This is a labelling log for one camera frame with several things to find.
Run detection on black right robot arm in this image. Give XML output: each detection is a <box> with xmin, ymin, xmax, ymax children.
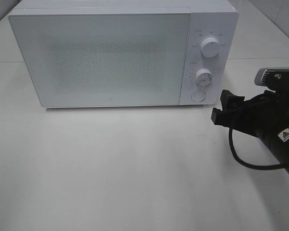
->
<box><xmin>211</xmin><ymin>90</ymin><xmax>289</xmax><ymax>174</ymax></box>

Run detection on white microwave oven body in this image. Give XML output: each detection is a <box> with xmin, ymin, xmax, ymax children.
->
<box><xmin>9</xmin><ymin>0</ymin><xmax>239</xmax><ymax>107</ymax></box>

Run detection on white timer knob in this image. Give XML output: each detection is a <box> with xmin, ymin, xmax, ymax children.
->
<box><xmin>195</xmin><ymin>68</ymin><xmax>212</xmax><ymax>86</ymax></box>

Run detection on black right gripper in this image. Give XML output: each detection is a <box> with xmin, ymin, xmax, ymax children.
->
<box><xmin>211</xmin><ymin>90</ymin><xmax>289</xmax><ymax>144</ymax></box>

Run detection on round door release button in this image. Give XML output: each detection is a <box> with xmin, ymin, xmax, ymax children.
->
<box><xmin>191</xmin><ymin>90</ymin><xmax>206</xmax><ymax>102</ymax></box>

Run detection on white microwave door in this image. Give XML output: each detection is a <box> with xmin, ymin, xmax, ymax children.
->
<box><xmin>9</xmin><ymin>14</ymin><xmax>190</xmax><ymax>108</ymax></box>

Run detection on white upper power knob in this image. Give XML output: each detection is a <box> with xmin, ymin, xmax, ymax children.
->
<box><xmin>200</xmin><ymin>36</ymin><xmax>220</xmax><ymax>58</ymax></box>

